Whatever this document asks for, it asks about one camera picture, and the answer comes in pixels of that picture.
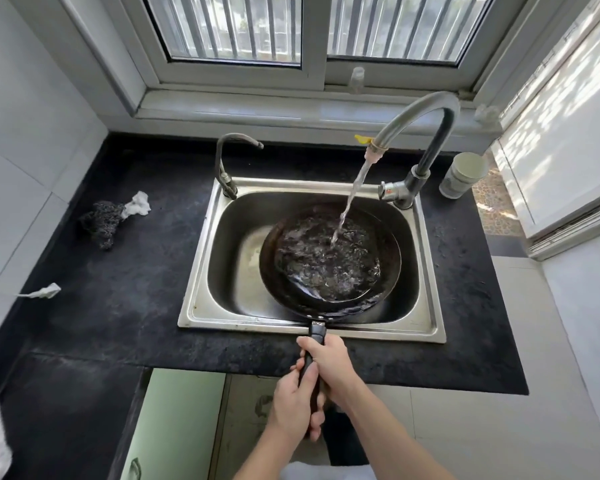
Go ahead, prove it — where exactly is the stainless steel sink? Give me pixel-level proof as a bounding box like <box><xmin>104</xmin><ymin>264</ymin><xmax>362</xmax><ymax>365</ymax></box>
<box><xmin>177</xmin><ymin>177</ymin><xmax>447</xmax><ymax>345</ymax></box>

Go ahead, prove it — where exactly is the person's left hand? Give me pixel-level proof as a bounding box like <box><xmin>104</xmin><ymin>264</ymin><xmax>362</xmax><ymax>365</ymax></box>
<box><xmin>267</xmin><ymin>364</ymin><xmax>327</xmax><ymax>446</ymax></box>

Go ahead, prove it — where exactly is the black frying pan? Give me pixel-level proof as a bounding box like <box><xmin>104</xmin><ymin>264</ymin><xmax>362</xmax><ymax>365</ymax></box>
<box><xmin>258</xmin><ymin>204</ymin><xmax>404</xmax><ymax>441</ymax></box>

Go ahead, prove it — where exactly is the green cabinet door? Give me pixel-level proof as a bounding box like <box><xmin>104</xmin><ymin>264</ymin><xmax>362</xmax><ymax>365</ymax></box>
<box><xmin>119</xmin><ymin>368</ymin><xmax>227</xmax><ymax>480</ymax></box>

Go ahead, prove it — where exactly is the grey steel wool scrubber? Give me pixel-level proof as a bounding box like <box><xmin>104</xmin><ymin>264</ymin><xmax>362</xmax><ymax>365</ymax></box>
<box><xmin>78</xmin><ymin>200</ymin><xmax>127</xmax><ymax>251</ymax></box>

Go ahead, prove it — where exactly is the small curved steel faucet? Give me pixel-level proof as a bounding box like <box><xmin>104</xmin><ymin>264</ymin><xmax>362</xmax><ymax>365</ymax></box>
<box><xmin>215</xmin><ymin>133</ymin><xmax>265</xmax><ymax>200</ymax></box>

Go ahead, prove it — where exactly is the person's right forearm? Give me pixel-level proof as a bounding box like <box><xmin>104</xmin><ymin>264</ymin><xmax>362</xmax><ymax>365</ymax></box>
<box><xmin>344</xmin><ymin>386</ymin><xmax>479</xmax><ymax>480</ymax></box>

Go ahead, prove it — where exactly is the person's white shirt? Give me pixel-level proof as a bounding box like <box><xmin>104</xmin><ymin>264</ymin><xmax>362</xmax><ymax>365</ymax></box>
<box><xmin>281</xmin><ymin>460</ymin><xmax>332</xmax><ymax>480</ymax></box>

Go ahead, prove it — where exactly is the tall curved steel faucet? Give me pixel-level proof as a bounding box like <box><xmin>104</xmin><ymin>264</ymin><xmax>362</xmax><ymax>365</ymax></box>
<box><xmin>364</xmin><ymin>91</ymin><xmax>462</xmax><ymax>211</ymax></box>

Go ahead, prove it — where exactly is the person's right hand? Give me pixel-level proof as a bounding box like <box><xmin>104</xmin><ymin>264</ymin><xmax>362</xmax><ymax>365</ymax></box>
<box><xmin>296</xmin><ymin>335</ymin><xmax>367</xmax><ymax>411</ymax></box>

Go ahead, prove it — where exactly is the person's left forearm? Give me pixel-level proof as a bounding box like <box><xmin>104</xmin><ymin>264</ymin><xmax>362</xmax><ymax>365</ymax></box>
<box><xmin>233</xmin><ymin>431</ymin><xmax>307</xmax><ymax>480</ymax></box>

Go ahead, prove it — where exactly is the crumpled white cloth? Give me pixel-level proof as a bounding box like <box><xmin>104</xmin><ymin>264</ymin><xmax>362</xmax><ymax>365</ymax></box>
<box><xmin>121</xmin><ymin>191</ymin><xmax>152</xmax><ymax>220</ymax></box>

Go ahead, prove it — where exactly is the white window frame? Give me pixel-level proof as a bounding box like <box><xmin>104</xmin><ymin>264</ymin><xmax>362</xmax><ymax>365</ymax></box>
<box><xmin>60</xmin><ymin>0</ymin><xmax>548</xmax><ymax>121</ymax></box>

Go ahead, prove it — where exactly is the white plastic cup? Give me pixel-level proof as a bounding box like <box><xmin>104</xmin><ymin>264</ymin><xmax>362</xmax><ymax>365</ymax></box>
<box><xmin>438</xmin><ymin>152</ymin><xmax>490</xmax><ymax>200</ymax></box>

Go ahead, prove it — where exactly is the white sliding door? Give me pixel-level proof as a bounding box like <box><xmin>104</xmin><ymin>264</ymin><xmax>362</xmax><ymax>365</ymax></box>
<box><xmin>489</xmin><ymin>0</ymin><xmax>600</xmax><ymax>261</ymax></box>

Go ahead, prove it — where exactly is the crumpled clear plastic wrap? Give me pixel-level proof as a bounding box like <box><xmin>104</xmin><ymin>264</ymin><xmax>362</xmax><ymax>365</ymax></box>
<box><xmin>473</xmin><ymin>103</ymin><xmax>502</xmax><ymax>129</ymax></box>

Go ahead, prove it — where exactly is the white plug with cable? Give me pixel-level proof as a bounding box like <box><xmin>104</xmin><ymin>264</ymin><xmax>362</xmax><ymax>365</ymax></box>
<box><xmin>0</xmin><ymin>283</ymin><xmax>62</xmax><ymax>301</ymax></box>

